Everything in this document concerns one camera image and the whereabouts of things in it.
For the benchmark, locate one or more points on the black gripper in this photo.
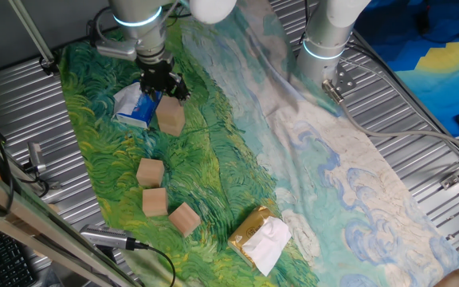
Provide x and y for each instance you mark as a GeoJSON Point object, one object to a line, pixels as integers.
{"type": "Point", "coordinates": [158, 77]}

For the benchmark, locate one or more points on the wooden cube block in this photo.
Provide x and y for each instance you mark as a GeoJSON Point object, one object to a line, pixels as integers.
{"type": "Point", "coordinates": [171, 129]}
{"type": "Point", "coordinates": [183, 219]}
{"type": "Point", "coordinates": [154, 202]}
{"type": "Point", "coordinates": [169, 111]}
{"type": "Point", "coordinates": [150, 174]}

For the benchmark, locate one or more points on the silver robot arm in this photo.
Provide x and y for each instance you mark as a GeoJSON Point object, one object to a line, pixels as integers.
{"type": "Point", "coordinates": [138, 12]}

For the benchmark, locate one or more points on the blue tissue pack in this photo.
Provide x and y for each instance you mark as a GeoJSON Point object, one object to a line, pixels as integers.
{"type": "Point", "coordinates": [134, 107]}

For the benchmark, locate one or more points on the grey metal pole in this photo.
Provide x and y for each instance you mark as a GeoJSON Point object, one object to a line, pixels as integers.
{"type": "Point", "coordinates": [30, 28]}

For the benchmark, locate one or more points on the gold tissue pack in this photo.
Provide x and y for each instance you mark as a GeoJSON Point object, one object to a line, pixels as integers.
{"type": "Point", "coordinates": [249, 231]}

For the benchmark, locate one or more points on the green blue painting print cloth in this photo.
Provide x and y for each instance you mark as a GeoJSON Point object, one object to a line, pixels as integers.
{"type": "Point", "coordinates": [353, 199]}

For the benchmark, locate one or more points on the blue mat with yellow sun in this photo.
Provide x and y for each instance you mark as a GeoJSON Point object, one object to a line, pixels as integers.
{"type": "Point", "coordinates": [444, 60]}

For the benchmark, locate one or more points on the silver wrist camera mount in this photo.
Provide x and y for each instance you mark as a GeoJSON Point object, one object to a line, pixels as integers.
{"type": "Point", "coordinates": [116, 49]}

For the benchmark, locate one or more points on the silver ribbed camera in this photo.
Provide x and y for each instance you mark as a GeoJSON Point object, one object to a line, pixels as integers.
{"type": "Point", "coordinates": [106, 237]}

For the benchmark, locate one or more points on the aluminium frame bar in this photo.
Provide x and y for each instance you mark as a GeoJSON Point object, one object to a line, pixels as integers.
{"type": "Point", "coordinates": [34, 215]}

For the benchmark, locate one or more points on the metal base plate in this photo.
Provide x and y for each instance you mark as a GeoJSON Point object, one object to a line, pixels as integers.
{"type": "Point", "coordinates": [345, 79]}

